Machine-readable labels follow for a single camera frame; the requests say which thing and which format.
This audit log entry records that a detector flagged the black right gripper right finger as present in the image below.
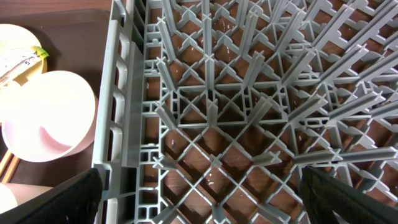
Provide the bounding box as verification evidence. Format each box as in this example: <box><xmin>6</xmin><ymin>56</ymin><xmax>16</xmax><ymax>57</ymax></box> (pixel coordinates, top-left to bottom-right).
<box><xmin>299</xmin><ymin>166</ymin><xmax>397</xmax><ymax>224</ymax></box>

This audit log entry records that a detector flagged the grey plastic dishwasher rack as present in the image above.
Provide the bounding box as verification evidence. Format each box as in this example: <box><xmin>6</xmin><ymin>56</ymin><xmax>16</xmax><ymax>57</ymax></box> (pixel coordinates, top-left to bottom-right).
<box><xmin>92</xmin><ymin>0</ymin><xmax>397</xmax><ymax>223</ymax></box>

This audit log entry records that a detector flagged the yellow plastic plate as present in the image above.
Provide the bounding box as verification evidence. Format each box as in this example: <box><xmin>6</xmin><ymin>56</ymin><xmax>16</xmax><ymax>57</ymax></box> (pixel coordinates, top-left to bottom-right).
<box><xmin>1</xmin><ymin>24</ymin><xmax>48</xmax><ymax>121</ymax></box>

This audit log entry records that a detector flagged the silver green snack wrapper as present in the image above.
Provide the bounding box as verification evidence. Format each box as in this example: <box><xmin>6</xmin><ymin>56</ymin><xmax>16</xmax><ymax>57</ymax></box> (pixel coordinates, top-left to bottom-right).
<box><xmin>1</xmin><ymin>46</ymin><xmax>49</xmax><ymax>87</ymax></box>

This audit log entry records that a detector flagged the dark brown serving tray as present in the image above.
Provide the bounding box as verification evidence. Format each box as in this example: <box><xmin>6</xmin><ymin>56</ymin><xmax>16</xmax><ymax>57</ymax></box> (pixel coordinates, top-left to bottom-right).
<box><xmin>1</xmin><ymin>9</ymin><xmax>109</xmax><ymax>187</ymax></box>

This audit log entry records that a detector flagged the white green plastic cup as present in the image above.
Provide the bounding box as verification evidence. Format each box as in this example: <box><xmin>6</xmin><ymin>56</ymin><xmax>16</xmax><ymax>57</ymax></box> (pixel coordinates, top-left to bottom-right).
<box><xmin>0</xmin><ymin>183</ymin><xmax>52</xmax><ymax>213</ymax></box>

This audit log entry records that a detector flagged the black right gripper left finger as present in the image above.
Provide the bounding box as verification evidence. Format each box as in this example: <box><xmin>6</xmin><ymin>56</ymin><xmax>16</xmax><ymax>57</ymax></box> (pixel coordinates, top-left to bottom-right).
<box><xmin>1</xmin><ymin>168</ymin><xmax>103</xmax><ymax>224</ymax></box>

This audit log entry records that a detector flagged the pink plastic bowl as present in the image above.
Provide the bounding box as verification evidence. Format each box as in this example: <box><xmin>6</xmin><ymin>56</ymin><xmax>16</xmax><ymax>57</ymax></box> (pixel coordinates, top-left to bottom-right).
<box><xmin>2</xmin><ymin>70</ymin><xmax>98</xmax><ymax>162</ymax></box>

